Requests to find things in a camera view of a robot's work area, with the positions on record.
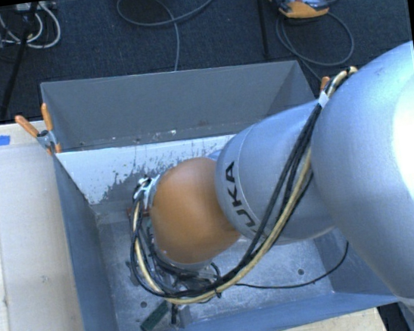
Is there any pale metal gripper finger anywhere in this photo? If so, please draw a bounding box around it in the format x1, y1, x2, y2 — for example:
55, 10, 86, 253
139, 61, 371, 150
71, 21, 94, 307
175, 302, 195, 330

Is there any dark green flat block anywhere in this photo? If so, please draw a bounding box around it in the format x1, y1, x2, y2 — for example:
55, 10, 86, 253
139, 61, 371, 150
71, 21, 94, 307
135, 299, 174, 331

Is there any grey metal bin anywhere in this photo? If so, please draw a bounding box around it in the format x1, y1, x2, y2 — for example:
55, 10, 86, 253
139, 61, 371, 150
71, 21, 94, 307
39, 37, 403, 331

